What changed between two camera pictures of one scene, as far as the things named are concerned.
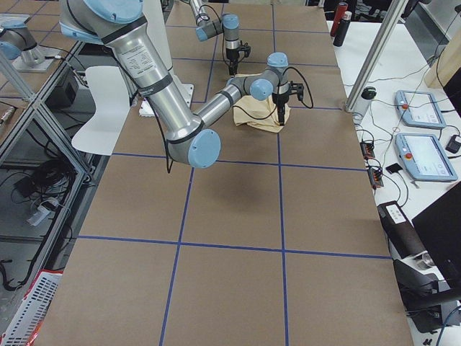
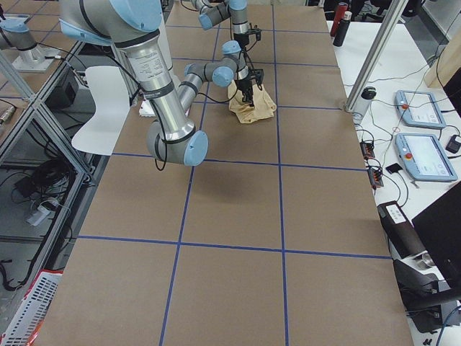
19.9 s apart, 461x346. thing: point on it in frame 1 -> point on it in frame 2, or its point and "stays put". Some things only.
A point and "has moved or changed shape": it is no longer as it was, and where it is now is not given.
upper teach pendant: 419,109 stays put
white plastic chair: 110,90 stays put
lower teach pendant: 423,158 stays put
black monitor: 439,228 stays put
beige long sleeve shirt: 258,114 has moved or changed shape
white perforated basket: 37,300 stays put
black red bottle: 341,24 stays put
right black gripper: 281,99 -> 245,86
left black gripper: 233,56 -> 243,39
